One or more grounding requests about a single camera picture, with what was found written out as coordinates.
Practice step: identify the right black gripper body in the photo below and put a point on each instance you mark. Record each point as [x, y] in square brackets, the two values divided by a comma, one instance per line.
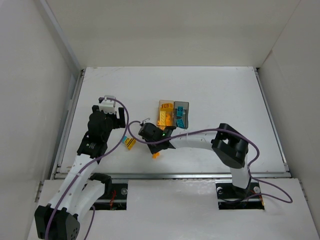
[158, 147]

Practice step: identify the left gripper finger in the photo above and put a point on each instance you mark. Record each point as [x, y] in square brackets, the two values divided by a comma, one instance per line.
[95, 109]
[121, 119]

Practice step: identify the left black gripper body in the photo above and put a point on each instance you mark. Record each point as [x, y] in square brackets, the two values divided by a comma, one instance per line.
[119, 118]

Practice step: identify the yellow black striped lego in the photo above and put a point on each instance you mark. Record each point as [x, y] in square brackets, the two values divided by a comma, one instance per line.
[129, 143]

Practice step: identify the yellow lego plate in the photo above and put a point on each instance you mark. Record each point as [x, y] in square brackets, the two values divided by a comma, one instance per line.
[162, 118]

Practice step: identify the small teal yellow lego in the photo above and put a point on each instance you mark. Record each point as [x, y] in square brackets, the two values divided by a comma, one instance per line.
[124, 139]

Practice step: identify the orange curved lego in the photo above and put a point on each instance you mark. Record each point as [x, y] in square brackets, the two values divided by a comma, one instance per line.
[155, 155]

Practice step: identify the yellow lego brick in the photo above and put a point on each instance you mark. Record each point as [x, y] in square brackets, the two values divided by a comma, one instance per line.
[168, 107]

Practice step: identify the teal lego brick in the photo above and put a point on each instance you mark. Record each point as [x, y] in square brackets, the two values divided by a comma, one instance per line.
[179, 111]

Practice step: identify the orange lego cluster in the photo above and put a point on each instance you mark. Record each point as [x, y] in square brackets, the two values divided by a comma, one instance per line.
[168, 120]

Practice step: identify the teal lego creature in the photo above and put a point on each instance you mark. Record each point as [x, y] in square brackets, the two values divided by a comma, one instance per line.
[180, 123]

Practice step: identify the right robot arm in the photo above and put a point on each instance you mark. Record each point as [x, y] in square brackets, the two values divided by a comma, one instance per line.
[226, 144]

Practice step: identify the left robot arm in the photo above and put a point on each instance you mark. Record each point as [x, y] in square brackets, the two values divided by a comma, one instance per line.
[60, 218]

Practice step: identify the amber transparent container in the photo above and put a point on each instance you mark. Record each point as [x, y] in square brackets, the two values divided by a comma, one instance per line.
[171, 113]

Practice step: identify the grey transparent container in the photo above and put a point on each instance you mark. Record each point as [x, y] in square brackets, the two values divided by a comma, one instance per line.
[186, 112]

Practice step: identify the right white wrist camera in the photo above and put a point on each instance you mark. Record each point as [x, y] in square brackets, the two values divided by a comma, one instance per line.
[147, 120]

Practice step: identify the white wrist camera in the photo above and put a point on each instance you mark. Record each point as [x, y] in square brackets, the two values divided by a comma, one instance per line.
[147, 120]
[107, 104]

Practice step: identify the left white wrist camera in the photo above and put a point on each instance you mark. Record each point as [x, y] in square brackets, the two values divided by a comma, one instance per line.
[107, 104]

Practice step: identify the aluminium rail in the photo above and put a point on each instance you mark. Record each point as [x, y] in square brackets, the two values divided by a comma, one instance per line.
[157, 170]

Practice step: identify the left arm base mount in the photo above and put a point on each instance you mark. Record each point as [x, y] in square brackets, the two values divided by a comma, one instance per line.
[116, 200]

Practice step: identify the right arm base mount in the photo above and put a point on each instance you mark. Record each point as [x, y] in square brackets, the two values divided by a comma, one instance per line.
[230, 197]

